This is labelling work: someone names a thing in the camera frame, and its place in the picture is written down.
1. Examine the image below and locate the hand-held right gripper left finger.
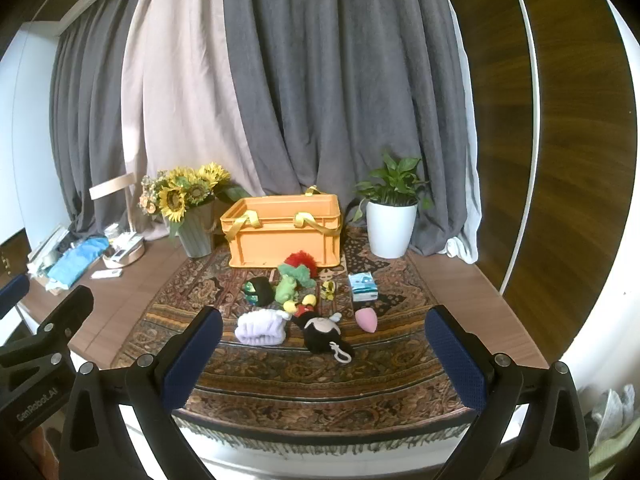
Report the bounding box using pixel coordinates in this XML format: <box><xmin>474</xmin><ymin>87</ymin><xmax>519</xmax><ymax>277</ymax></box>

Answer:
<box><xmin>57</xmin><ymin>306</ymin><xmax>224</xmax><ymax>480</ymax></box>

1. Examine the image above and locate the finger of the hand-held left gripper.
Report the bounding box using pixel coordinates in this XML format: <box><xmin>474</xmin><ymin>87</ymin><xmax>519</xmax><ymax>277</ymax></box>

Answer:
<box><xmin>0</xmin><ymin>285</ymin><xmax>95</xmax><ymax>368</ymax></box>
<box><xmin>0</xmin><ymin>274</ymin><xmax>31</xmax><ymax>318</ymax></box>

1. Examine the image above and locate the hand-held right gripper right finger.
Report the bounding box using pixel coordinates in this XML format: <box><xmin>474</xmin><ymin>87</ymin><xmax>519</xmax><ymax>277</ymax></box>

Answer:
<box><xmin>424</xmin><ymin>304</ymin><xmax>591</xmax><ymax>480</ymax></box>

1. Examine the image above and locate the pale fluffy headband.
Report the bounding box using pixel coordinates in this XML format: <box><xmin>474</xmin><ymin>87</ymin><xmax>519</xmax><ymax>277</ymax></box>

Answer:
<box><xmin>235</xmin><ymin>308</ymin><xmax>291</xmax><ymax>345</ymax></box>

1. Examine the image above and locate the green frog toy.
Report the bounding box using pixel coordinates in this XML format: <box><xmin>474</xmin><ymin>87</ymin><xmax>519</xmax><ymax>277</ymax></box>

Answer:
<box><xmin>274</xmin><ymin>277</ymin><xmax>297</xmax><ymax>304</ymax></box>

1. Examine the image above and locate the orange plastic crate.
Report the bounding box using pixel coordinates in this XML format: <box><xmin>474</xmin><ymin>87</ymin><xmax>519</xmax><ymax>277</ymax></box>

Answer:
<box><xmin>220</xmin><ymin>186</ymin><xmax>343</xmax><ymax>268</ymax></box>

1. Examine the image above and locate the blue cloth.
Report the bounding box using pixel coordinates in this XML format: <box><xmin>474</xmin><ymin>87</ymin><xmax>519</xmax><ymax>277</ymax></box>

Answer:
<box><xmin>47</xmin><ymin>237</ymin><xmax>110</xmax><ymax>286</ymax></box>

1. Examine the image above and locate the black and green toy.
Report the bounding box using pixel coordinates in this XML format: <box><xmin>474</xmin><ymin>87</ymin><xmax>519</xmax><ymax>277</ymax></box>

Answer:
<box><xmin>242</xmin><ymin>276</ymin><xmax>275</xmax><ymax>306</ymax></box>

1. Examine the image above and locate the patterned rug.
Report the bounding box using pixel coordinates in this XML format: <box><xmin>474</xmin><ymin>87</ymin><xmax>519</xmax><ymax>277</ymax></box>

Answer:
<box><xmin>110</xmin><ymin>225</ymin><xmax>501</xmax><ymax>456</ymax></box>

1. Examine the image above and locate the blue white tissue packet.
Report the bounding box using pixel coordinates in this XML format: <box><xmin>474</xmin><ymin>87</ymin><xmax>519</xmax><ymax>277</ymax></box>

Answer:
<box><xmin>348</xmin><ymin>272</ymin><xmax>378</xmax><ymax>302</ymax></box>

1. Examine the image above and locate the ribbed grey-green vase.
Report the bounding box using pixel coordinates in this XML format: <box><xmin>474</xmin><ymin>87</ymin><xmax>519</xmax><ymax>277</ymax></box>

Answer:
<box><xmin>177</xmin><ymin>200</ymin><xmax>217</xmax><ymax>259</ymax></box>

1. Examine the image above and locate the green plush toy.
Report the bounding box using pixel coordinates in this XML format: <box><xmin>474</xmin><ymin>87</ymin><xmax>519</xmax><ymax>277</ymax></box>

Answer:
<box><xmin>277</xmin><ymin>264</ymin><xmax>318</xmax><ymax>291</ymax></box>

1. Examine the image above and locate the white plant pot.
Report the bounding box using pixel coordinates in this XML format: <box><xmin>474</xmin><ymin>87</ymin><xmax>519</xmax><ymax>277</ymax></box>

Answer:
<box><xmin>366</xmin><ymin>200</ymin><xmax>418</xmax><ymax>259</ymax></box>

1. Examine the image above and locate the red fluffy plush toy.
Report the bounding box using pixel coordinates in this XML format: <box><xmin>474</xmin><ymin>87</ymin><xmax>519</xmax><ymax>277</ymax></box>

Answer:
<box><xmin>284</xmin><ymin>250</ymin><xmax>317</xmax><ymax>278</ymax></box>

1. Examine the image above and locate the white sheer curtain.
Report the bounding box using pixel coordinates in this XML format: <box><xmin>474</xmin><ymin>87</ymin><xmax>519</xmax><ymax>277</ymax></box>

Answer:
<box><xmin>444</xmin><ymin>0</ymin><xmax>483</xmax><ymax>266</ymax></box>

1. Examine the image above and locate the sunflower bouquet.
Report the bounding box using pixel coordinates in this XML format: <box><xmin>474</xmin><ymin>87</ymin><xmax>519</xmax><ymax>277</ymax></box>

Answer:
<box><xmin>139</xmin><ymin>162</ymin><xmax>251</xmax><ymax>238</ymax></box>

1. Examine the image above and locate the white grey crumpled cloth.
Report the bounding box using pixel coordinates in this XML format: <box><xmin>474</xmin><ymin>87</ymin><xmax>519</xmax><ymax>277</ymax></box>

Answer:
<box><xmin>582</xmin><ymin>385</ymin><xmax>640</xmax><ymax>476</ymax></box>

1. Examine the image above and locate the narrow grey curtain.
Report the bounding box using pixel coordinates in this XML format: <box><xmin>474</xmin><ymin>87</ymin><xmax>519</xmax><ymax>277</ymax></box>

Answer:
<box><xmin>48</xmin><ymin>0</ymin><xmax>161</xmax><ymax>241</ymax></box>

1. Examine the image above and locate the green leafy houseplant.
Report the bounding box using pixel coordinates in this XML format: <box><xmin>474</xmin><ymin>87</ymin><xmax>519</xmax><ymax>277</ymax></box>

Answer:
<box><xmin>350</xmin><ymin>152</ymin><xmax>433</xmax><ymax>223</ymax></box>

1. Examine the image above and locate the beige curtain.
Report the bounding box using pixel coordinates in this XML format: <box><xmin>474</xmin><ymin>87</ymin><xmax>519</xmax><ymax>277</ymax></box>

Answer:
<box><xmin>120</xmin><ymin>0</ymin><xmax>281</xmax><ymax>241</ymax></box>

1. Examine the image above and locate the wide grey curtain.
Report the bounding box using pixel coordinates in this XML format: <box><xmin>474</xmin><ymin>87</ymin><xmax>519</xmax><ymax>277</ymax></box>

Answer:
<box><xmin>222</xmin><ymin>0</ymin><xmax>475</xmax><ymax>261</ymax></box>

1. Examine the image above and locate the black mouse plush keychain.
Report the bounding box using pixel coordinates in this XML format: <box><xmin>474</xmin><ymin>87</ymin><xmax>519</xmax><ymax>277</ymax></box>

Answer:
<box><xmin>282</xmin><ymin>295</ymin><xmax>356</xmax><ymax>363</ymax></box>

